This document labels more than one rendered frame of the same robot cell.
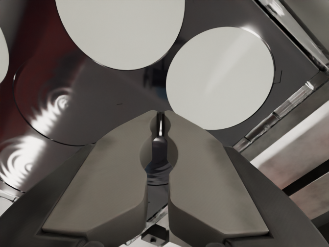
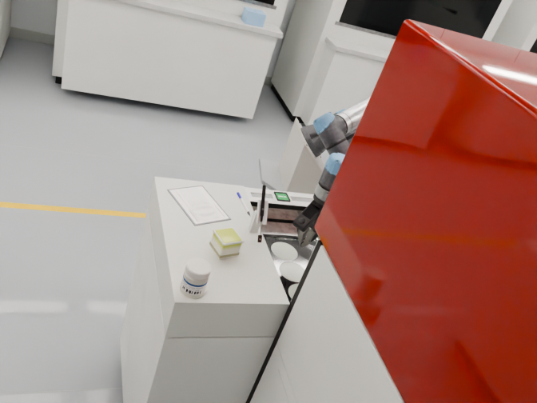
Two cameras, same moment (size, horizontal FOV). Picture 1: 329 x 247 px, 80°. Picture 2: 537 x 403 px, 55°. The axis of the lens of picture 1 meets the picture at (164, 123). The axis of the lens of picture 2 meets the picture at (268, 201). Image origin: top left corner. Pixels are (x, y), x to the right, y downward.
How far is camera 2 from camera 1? 172 cm
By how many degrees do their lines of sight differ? 33
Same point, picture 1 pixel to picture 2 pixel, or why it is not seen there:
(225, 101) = (284, 248)
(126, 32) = (295, 269)
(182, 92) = (292, 255)
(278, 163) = (279, 229)
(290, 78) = (269, 241)
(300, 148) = (272, 229)
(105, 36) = (300, 271)
